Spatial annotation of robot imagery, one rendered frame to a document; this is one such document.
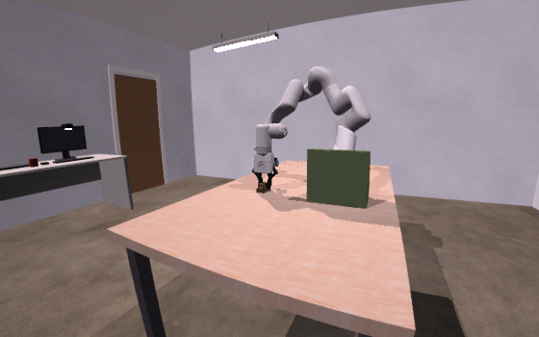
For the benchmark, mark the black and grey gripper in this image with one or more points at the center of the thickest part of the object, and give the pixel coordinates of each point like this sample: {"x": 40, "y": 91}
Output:
{"x": 264, "y": 163}

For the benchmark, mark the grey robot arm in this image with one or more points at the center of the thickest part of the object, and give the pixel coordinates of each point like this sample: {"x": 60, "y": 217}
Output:
{"x": 339, "y": 100}

